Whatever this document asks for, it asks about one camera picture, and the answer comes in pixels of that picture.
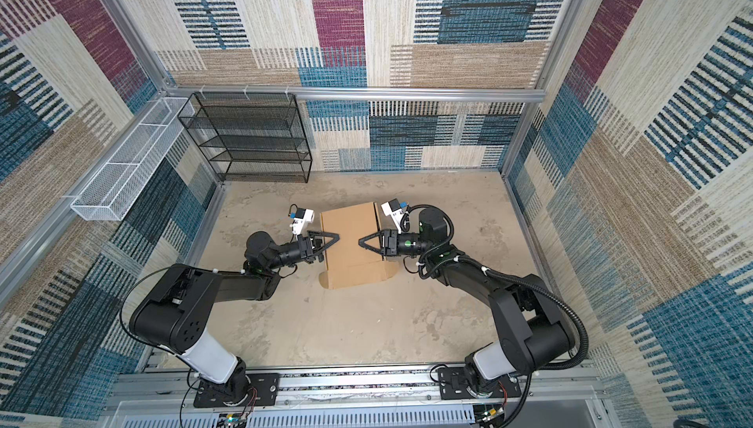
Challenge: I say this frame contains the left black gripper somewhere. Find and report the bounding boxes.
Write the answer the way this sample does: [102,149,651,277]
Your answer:
[266,235,340,274]

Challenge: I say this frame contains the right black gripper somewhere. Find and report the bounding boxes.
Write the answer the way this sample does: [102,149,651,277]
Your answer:
[359,229,431,258]

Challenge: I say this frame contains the brown cardboard box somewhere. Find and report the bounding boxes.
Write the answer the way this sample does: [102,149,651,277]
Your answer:
[319,203,399,290]

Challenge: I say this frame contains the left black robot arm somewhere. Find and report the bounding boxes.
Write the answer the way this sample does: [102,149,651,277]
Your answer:
[127,231,339,408]

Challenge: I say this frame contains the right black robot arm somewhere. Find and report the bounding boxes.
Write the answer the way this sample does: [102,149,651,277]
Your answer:
[358,205,587,397]

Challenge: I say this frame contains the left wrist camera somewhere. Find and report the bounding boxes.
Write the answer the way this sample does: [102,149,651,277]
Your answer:
[288,204,315,237]

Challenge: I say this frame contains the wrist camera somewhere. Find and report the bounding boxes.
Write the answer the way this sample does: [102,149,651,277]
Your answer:
[288,204,315,237]
[382,199,410,233]

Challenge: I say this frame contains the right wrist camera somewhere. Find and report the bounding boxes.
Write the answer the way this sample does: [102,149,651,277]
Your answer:
[382,199,410,233]

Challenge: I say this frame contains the black wire mesh shelf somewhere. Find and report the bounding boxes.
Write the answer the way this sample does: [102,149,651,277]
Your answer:
[178,92,313,183]

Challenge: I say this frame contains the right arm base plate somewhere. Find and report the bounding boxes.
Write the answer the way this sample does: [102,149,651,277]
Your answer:
[429,363,522,400]

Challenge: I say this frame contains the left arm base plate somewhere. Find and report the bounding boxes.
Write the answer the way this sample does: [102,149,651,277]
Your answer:
[192,373,280,408]

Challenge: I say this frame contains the white wire mesh basket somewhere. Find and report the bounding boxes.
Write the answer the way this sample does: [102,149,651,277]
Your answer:
[71,97,187,221]

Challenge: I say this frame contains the aluminium front rail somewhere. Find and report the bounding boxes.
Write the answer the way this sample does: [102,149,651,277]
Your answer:
[103,363,606,415]

